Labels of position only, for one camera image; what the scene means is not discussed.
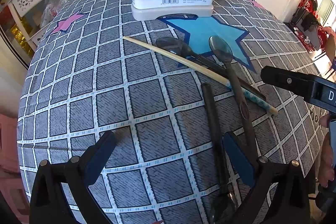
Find grey checked star tablecloth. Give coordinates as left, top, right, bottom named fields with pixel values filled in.
left=16, top=0, right=328, bottom=224

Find wooden chopstick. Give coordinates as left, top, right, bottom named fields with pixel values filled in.
left=123, top=36, right=279, bottom=115

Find clear plastic bags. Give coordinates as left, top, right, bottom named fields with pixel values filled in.
left=39, top=0, right=74, bottom=29

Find person's right hand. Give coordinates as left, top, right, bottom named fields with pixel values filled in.
left=316, top=114, right=336, bottom=188

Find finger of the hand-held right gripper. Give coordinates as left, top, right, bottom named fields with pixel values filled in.
left=261, top=66, right=319, bottom=99

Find gold foil packs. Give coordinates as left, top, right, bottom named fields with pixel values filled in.
left=10, top=17, right=34, bottom=51

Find pile of red bags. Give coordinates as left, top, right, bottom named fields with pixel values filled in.
left=290, top=0, right=336, bottom=52

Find dark translucent plastic spoon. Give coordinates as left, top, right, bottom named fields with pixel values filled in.
left=156, top=37, right=267, bottom=102
left=209, top=35, right=259, bottom=153
left=201, top=83, right=239, bottom=224

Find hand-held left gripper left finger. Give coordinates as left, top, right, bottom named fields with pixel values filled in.
left=30, top=131, right=117, bottom=224

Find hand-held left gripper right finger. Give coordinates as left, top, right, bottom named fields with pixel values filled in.
left=223, top=132, right=314, bottom=224

